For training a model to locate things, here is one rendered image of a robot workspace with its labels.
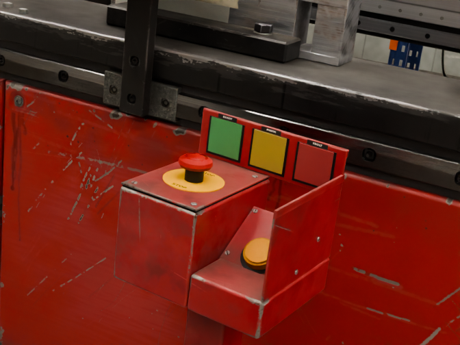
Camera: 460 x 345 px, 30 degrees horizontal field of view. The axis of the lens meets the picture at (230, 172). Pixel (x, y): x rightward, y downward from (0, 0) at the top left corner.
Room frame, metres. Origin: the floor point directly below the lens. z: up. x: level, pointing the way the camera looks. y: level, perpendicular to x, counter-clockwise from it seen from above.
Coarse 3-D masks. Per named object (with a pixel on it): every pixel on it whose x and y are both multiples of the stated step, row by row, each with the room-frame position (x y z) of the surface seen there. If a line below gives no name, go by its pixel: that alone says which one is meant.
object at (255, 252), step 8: (256, 240) 0.89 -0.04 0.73; (264, 240) 0.89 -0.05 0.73; (248, 248) 0.88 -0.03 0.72; (256, 248) 0.88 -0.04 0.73; (264, 248) 0.88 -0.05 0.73; (248, 256) 0.87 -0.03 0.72; (256, 256) 0.87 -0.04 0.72; (264, 256) 0.87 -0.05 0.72; (248, 264) 0.87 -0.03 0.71; (256, 264) 0.86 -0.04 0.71; (264, 264) 0.86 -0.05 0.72
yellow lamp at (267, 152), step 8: (256, 136) 0.98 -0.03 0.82; (264, 136) 0.98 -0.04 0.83; (272, 136) 0.97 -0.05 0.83; (256, 144) 0.98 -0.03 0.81; (264, 144) 0.98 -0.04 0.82; (272, 144) 0.97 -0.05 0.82; (280, 144) 0.97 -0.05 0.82; (256, 152) 0.98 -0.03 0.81; (264, 152) 0.98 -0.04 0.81; (272, 152) 0.97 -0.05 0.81; (280, 152) 0.97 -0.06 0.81; (256, 160) 0.98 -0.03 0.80; (264, 160) 0.98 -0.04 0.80; (272, 160) 0.97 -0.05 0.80; (280, 160) 0.96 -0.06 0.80; (264, 168) 0.97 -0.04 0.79; (272, 168) 0.97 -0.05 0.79; (280, 168) 0.96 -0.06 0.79
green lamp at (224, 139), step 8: (216, 120) 1.01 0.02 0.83; (224, 120) 1.01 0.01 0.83; (216, 128) 1.01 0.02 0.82; (224, 128) 1.01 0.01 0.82; (232, 128) 1.00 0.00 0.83; (240, 128) 1.00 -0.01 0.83; (216, 136) 1.01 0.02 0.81; (224, 136) 1.01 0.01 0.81; (232, 136) 1.00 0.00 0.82; (240, 136) 0.99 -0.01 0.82; (208, 144) 1.02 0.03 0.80; (216, 144) 1.01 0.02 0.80; (224, 144) 1.01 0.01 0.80; (232, 144) 1.00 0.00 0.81; (216, 152) 1.01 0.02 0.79; (224, 152) 1.00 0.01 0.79; (232, 152) 1.00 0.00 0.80
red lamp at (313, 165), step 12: (300, 144) 0.95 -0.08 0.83; (300, 156) 0.95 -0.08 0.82; (312, 156) 0.94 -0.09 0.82; (324, 156) 0.94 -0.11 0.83; (300, 168) 0.95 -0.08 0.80; (312, 168) 0.94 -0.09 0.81; (324, 168) 0.94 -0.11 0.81; (300, 180) 0.95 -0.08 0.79; (312, 180) 0.94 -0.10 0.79; (324, 180) 0.93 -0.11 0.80
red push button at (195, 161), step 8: (184, 160) 0.92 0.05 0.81; (192, 160) 0.91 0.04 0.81; (200, 160) 0.92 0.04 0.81; (208, 160) 0.92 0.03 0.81; (184, 168) 0.91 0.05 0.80; (192, 168) 0.91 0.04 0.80; (200, 168) 0.91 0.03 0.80; (208, 168) 0.92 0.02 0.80; (192, 176) 0.92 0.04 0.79; (200, 176) 0.92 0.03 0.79
